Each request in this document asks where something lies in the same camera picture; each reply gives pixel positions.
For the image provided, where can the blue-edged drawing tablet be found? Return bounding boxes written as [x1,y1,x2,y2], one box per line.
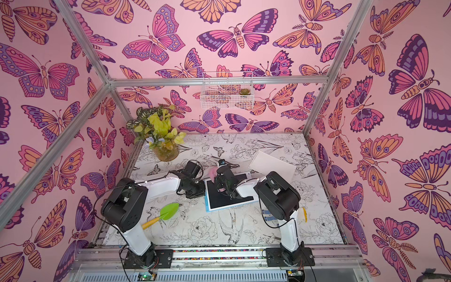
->
[204,179,258,212]

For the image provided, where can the white drawing tablet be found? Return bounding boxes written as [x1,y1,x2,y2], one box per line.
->
[249,150,296,182]

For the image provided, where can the pink cloth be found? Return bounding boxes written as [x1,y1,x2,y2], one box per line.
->
[209,166,218,183]

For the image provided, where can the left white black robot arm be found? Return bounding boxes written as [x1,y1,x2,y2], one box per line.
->
[101,161,206,256]

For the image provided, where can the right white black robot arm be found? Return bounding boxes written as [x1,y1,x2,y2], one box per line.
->
[210,165,301,253]

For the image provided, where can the potted plant glass vase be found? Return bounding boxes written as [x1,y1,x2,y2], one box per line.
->
[126,106,186,162]

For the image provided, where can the small succulent in basket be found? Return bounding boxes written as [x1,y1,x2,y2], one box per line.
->
[239,88,251,96]

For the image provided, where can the green trowel yellow handle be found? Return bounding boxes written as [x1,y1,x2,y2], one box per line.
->
[142,203,180,230]

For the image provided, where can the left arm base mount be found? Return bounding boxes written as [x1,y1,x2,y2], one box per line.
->
[123,243,174,269]

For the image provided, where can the white wire wall basket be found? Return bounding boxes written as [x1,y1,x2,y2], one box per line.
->
[199,71,255,110]

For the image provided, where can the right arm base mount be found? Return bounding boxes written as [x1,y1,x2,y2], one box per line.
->
[263,245,315,267]

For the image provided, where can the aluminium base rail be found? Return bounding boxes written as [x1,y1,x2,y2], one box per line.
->
[67,245,372,282]

